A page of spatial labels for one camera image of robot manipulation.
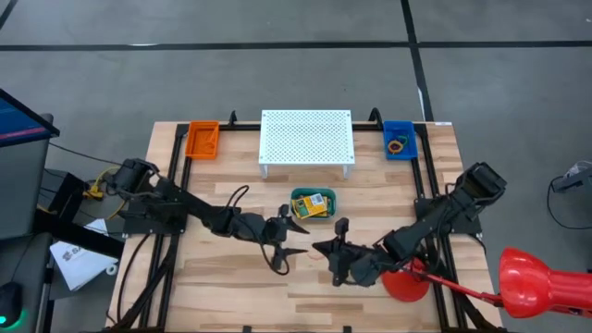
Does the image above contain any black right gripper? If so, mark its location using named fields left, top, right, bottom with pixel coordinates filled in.
left=312, top=216, right=386, bottom=289

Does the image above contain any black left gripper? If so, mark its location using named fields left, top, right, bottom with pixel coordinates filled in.
left=230, top=204, right=311, bottom=272

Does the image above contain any teal plastic bin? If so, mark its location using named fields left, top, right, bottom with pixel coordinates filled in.
left=290, top=186, right=338, bottom=221

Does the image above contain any blue plastic basket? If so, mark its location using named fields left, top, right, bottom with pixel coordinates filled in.
left=382, top=120, right=419, bottom=162

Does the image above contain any orange plastic basket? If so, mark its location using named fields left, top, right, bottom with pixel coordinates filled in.
left=184, top=120, right=221, bottom=161

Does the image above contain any red desk lamp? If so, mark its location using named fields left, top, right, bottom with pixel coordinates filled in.
left=380, top=247, right=592, bottom=320

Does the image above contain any black side desk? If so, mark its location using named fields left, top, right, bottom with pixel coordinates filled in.
left=34, top=171, right=126, bottom=260

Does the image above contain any white perforated metal shelf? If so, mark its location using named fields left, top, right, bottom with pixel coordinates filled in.
left=257, top=109, right=356, bottom=180

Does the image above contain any small white paper sheet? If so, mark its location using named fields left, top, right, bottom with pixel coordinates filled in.
left=84, top=218, right=110, bottom=238

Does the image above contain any white printed booklet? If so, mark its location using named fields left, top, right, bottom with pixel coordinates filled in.
left=49, top=240, right=119, bottom=292

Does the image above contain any grey computer box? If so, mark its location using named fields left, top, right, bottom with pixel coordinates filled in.
left=0, top=136, right=53, bottom=241

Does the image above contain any black computer mouse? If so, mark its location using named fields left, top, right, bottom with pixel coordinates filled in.
left=0, top=280, right=24, bottom=328

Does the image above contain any monitor with blue screen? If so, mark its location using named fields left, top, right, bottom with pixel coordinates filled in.
left=0, top=87, right=61, bottom=149

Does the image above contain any black aluminium table frame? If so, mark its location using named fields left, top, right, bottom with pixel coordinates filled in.
left=106, top=108, right=508, bottom=333

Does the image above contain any yellow cable connector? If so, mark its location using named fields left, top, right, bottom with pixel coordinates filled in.
left=81, top=182, right=105, bottom=202

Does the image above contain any grey floor device with cable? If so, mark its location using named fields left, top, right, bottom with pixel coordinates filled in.
left=547, top=160, right=592, bottom=231

